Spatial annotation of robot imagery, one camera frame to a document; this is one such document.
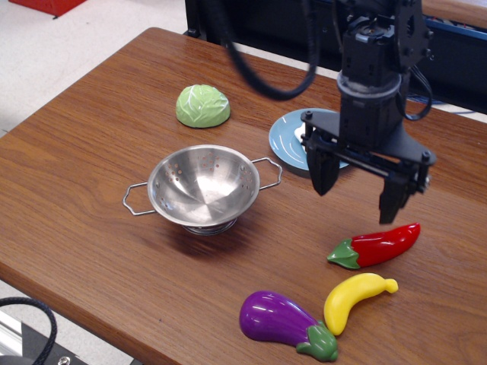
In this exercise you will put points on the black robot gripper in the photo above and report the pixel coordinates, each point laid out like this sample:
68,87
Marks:
368,133

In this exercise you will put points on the yellow toy banana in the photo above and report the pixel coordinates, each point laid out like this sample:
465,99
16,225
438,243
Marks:
353,290

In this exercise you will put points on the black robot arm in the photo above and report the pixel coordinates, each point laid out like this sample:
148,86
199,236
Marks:
381,44

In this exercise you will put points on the toy fried egg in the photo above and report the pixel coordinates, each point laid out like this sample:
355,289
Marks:
299,132

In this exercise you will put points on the red toy chili pepper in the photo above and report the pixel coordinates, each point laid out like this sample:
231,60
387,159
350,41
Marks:
374,248

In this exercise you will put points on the light blue plate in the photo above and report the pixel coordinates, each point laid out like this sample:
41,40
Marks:
284,144

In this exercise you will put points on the purple toy eggplant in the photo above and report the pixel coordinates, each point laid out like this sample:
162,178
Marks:
272,317

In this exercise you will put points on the green toy cabbage half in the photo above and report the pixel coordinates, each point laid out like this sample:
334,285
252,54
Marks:
202,106

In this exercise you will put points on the red box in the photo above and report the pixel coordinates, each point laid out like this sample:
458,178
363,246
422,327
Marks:
53,7

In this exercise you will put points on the black metal frame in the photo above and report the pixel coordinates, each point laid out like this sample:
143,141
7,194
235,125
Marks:
456,68

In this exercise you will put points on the steel colander with handles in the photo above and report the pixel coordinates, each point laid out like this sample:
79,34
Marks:
205,188

